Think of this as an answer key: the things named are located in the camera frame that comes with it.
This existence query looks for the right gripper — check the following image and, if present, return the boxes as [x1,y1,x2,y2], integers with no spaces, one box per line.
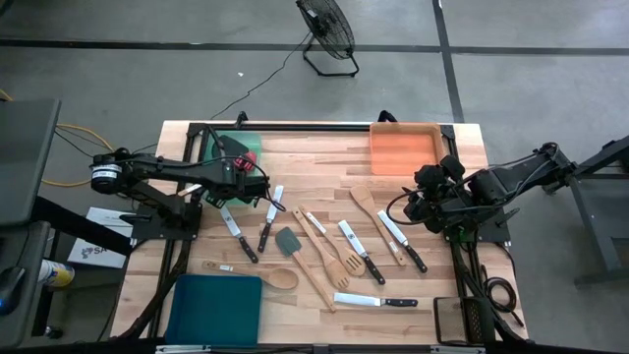
[402,156,468,232]

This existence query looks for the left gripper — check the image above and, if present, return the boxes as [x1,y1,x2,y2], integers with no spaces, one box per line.
[203,164,271,207]

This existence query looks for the black-handled steel knife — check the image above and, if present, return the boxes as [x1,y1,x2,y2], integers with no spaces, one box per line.
[376,208,429,274]
[218,204,260,265]
[332,291,420,309]
[257,184,286,255]
[337,218,387,287]

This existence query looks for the wooden turner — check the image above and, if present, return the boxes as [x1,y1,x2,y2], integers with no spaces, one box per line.
[349,185,409,268]

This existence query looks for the black oval silicone spatula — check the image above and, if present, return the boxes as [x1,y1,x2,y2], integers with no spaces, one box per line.
[214,134,251,159]

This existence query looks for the grey spatula with wooden handle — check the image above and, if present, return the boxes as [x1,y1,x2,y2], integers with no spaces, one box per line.
[273,225,338,314]

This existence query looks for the wooden slotted spatula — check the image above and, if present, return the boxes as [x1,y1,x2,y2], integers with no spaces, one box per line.
[299,204,368,278]

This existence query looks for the wooden spoon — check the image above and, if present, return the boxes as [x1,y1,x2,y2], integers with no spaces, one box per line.
[201,260,300,291]

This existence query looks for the wooden forked spatula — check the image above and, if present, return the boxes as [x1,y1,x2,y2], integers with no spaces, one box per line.
[292,206,352,290]

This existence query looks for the orange translucent plastic bin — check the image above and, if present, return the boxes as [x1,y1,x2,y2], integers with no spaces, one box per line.
[368,121,447,177]

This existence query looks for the green translucent plastic bin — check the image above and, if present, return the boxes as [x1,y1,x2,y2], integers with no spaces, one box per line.
[198,130,263,207]

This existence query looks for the white printed paper box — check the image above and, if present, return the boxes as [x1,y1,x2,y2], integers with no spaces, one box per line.
[67,206,135,270]

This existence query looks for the dark blue plastic bin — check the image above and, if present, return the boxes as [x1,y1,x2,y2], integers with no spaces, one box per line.
[164,273,264,346]

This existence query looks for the black mesh tray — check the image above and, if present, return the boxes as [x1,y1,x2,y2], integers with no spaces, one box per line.
[431,295,496,345]

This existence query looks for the black diagonal beam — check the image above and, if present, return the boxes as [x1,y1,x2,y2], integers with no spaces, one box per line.
[29,195,135,258]

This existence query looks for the yellow and white spray can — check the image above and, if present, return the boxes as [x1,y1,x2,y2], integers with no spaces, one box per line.
[37,259,77,289]

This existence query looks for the black metal side stand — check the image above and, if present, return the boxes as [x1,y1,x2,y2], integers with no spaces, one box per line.
[569,133,629,287]

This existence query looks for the black floor fan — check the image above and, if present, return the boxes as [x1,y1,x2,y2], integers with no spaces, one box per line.
[295,0,361,79]

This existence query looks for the dark grey desk top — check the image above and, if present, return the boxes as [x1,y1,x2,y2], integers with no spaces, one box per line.
[0,96,63,227]

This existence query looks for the black computer mouse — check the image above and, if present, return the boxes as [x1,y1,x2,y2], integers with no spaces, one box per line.
[0,265,27,317]

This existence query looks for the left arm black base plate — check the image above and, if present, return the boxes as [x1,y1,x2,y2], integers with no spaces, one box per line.
[120,200,203,242]

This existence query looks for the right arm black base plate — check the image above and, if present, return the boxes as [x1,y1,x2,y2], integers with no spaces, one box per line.
[439,205,521,246]

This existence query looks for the black metal table frame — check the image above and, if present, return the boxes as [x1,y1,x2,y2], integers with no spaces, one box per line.
[117,121,530,345]

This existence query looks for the black fan power cable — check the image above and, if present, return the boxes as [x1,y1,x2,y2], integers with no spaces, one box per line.
[209,31,314,122]

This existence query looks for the coiled black cable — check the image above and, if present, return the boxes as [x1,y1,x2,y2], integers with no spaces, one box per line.
[481,264,526,329]

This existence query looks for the yellow extension cord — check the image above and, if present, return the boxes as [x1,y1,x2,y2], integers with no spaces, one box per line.
[0,88,115,189]

